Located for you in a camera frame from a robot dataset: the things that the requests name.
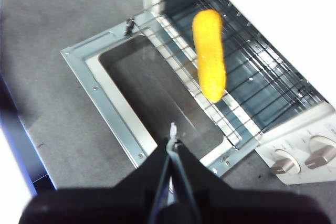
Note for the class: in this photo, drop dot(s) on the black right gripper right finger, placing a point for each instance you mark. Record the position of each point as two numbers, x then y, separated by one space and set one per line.
236 205

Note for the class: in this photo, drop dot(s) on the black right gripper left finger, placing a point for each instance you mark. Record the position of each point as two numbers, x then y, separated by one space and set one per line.
105 205

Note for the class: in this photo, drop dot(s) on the yellow corn cob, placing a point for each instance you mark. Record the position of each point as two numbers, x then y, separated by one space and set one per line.
210 56

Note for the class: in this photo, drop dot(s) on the beige round oven knob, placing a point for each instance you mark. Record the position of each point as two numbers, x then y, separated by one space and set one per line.
284 165
321 155

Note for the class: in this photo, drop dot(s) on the white Toshiba toaster oven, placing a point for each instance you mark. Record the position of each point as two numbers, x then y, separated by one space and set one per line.
302 134

